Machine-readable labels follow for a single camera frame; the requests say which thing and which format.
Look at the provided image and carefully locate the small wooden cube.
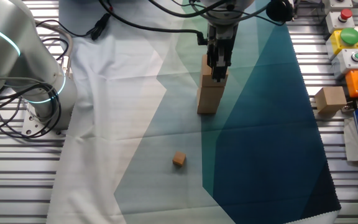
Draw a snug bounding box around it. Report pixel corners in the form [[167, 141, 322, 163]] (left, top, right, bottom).
[[172, 151, 187, 167]]

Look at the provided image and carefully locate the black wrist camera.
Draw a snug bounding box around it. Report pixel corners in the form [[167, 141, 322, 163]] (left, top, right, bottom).
[[265, 0, 294, 22]]

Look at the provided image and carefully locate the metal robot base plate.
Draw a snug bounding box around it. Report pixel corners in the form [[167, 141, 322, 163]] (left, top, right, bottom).
[[22, 107, 70, 137]]

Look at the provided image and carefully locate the metal clamp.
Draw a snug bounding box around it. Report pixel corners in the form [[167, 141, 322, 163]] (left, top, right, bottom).
[[290, 0, 307, 19]]

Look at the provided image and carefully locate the grey robot hose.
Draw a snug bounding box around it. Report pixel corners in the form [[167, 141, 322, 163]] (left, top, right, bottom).
[[31, 18, 74, 77]]

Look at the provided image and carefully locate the orange button box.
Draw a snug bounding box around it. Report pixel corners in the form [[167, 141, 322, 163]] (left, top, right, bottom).
[[345, 68, 358, 99]]

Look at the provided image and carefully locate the grey box small green button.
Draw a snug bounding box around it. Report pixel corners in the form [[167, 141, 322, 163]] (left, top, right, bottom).
[[331, 48, 358, 79]]

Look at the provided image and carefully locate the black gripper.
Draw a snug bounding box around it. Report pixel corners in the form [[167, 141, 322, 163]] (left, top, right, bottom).
[[206, 24, 239, 83]]

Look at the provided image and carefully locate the blue green white cloth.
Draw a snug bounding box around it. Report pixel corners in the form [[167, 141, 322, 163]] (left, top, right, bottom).
[[45, 0, 342, 224]]

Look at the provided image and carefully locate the yellow box green button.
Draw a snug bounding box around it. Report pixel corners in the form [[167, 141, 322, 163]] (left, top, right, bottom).
[[325, 27, 358, 60]]

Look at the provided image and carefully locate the black tied power cable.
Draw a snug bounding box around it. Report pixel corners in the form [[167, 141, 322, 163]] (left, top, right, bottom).
[[32, 6, 114, 41]]

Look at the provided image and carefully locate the grey box red button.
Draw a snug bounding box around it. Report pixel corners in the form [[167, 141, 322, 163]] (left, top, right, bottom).
[[324, 8, 356, 34]]

